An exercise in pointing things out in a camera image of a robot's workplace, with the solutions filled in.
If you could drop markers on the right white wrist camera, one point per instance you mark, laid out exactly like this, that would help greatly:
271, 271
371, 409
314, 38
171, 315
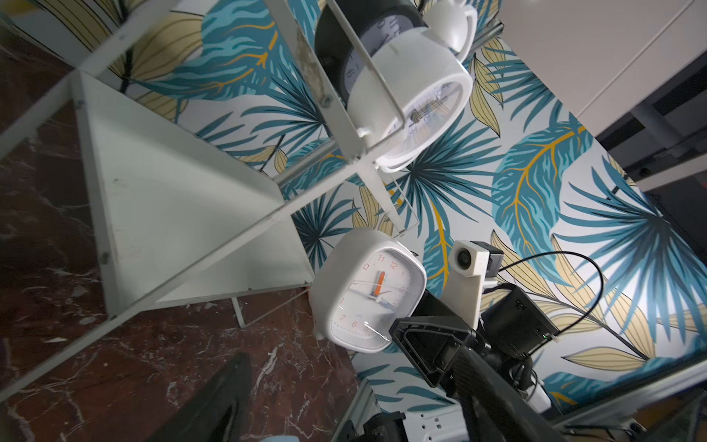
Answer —
473, 267

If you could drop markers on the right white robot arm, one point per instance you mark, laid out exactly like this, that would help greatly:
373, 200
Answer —
509, 331

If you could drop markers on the blue square alarm clock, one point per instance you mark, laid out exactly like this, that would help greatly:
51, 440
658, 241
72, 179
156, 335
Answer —
281, 438

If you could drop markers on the white square alarm clock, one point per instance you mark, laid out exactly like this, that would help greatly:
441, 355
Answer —
369, 281

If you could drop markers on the white two-tier shelf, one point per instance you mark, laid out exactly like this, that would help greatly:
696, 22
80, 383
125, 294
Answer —
177, 220

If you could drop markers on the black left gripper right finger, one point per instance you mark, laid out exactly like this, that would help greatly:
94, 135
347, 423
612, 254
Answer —
492, 409

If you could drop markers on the black twin-bell alarm clock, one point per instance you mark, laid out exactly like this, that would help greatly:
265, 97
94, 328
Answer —
375, 22

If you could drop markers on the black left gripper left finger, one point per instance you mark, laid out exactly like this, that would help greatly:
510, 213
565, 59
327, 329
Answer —
218, 411

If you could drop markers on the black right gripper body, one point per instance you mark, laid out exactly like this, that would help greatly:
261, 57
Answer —
431, 337

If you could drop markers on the white round alarm clock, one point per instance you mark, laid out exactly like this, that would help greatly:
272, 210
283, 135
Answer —
454, 22

